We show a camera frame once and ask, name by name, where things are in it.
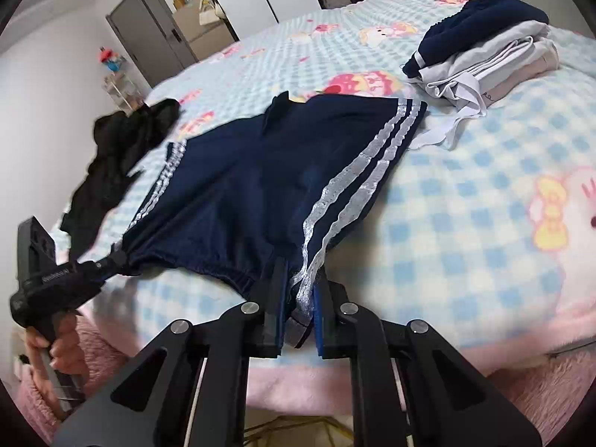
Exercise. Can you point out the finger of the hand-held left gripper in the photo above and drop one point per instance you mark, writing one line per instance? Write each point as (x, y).
(114, 260)

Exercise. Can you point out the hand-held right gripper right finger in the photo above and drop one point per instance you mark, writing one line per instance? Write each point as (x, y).
(319, 323)

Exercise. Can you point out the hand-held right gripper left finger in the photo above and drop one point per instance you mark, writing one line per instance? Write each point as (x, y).
(279, 309)

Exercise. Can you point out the navy shorts with white stripes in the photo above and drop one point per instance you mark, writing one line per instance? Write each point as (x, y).
(242, 186)

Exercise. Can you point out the person's left hand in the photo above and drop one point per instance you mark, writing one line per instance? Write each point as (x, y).
(70, 344)

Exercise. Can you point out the black garment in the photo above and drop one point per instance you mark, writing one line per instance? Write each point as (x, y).
(111, 149)

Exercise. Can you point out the white storage cart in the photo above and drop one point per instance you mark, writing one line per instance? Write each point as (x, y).
(122, 93)

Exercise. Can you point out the blue checked printed blanket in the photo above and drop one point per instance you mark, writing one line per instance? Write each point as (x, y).
(465, 223)

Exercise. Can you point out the red toy figure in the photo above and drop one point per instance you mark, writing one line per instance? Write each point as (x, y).
(111, 58)

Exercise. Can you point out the pink fluffy bedspread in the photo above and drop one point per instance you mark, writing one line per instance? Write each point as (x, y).
(535, 382)

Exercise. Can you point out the grey wardrobe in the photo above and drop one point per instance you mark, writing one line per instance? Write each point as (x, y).
(149, 32)

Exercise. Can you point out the beige cabinet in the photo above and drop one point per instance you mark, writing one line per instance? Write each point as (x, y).
(205, 37)

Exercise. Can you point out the grey folded garment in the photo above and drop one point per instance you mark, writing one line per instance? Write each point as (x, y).
(493, 65)

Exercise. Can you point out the navy folded garment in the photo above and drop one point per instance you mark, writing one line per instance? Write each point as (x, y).
(475, 23)

